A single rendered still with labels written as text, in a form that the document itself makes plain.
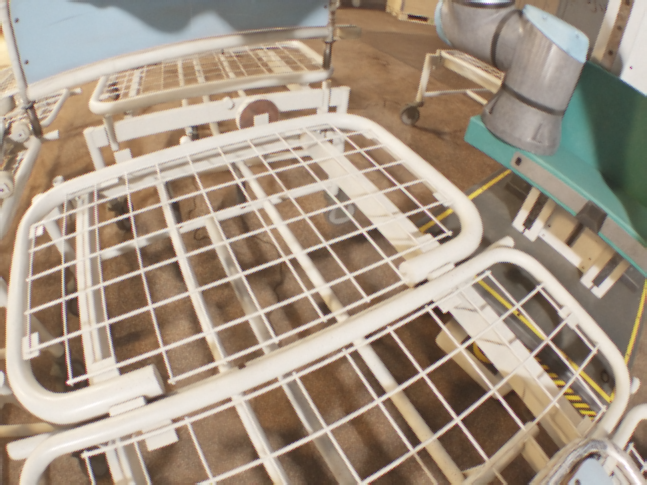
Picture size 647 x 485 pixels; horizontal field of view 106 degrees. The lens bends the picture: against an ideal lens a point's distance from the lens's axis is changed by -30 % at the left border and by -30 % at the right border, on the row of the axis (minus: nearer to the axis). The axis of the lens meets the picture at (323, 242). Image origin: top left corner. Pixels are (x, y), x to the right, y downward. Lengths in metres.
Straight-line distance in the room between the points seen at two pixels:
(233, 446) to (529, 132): 0.97
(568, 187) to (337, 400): 0.74
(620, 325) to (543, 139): 0.57
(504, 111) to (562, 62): 0.16
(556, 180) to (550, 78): 0.20
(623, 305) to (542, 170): 0.55
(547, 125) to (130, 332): 1.20
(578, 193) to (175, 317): 1.08
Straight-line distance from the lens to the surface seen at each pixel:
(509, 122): 0.74
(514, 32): 0.75
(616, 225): 0.74
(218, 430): 0.94
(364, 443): 0.93
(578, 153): 0.88
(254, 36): 0.83
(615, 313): 1.08
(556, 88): 0.73
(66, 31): 0.78
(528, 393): 0.63
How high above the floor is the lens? 0.90
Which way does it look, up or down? 46 degrees down
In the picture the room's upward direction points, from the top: 7 degrees clockwise
